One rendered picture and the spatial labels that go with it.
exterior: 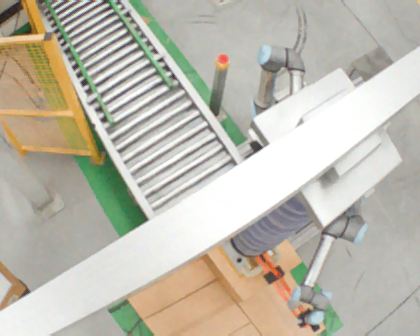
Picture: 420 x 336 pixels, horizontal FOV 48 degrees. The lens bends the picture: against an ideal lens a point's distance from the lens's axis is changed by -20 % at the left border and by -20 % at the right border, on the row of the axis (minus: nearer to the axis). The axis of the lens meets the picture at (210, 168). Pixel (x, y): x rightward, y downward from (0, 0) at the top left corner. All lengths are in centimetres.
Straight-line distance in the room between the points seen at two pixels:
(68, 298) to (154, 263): 21
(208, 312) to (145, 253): 252
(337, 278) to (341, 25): 235
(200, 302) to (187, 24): 238
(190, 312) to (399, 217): 201
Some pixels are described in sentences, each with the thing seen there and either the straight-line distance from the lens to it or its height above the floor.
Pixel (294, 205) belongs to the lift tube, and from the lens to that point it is 153.
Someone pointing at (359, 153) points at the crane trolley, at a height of 296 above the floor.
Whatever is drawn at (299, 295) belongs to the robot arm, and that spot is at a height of 154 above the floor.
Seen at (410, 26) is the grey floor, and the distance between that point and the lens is 544.
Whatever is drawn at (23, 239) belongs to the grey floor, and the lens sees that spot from 431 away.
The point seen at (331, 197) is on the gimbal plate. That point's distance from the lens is 126.
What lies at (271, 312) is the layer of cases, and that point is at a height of 54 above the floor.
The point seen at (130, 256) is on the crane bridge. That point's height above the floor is 305.
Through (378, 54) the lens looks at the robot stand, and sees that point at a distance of 250.
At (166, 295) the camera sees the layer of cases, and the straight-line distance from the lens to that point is 353.
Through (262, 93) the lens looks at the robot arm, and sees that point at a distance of 295.
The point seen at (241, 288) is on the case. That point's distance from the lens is 301.
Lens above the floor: 407
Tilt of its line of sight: 75 degrees down
